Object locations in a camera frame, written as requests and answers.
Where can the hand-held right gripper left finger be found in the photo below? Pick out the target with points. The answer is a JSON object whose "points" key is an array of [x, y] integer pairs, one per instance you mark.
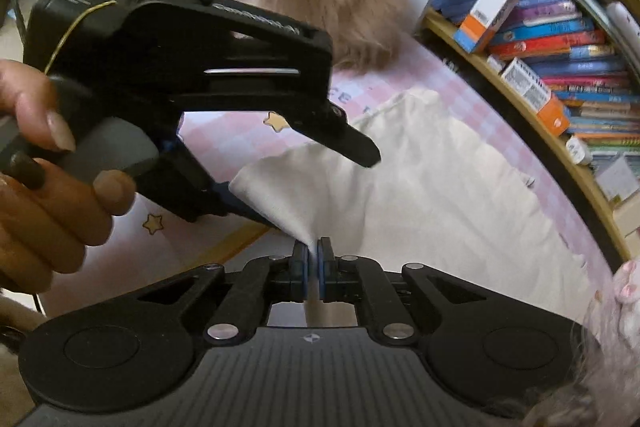
{"points": [[300, 277]]}

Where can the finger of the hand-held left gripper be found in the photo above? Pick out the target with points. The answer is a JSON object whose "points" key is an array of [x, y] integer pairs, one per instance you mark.
{"points": [[350, 144], [235, 207]]}

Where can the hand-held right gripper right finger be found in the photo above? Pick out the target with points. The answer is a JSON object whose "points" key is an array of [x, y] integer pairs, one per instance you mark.
{"points": [[330, 277]]}

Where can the beige t-shirt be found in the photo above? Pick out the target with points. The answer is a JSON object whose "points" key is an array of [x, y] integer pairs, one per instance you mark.
{"points": [[425, 187]]}

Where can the person's left hand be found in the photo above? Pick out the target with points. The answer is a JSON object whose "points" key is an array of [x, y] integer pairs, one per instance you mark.
{"points": [[45, 227]]}

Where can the white orange upright box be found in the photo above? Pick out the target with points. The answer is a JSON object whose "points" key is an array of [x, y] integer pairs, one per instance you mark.
{"points": [[487, 12]]}

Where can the white orange flat box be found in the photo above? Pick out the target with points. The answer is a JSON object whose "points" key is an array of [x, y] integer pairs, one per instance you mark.
{"points": [[535, 97]]}

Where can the white oblong adapter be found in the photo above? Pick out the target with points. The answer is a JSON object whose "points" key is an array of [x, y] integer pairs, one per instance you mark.
{"points": [[579, 149]]}

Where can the row of colourful books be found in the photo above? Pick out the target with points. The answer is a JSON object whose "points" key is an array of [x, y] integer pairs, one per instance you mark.
{"points": [[565, 42]]}

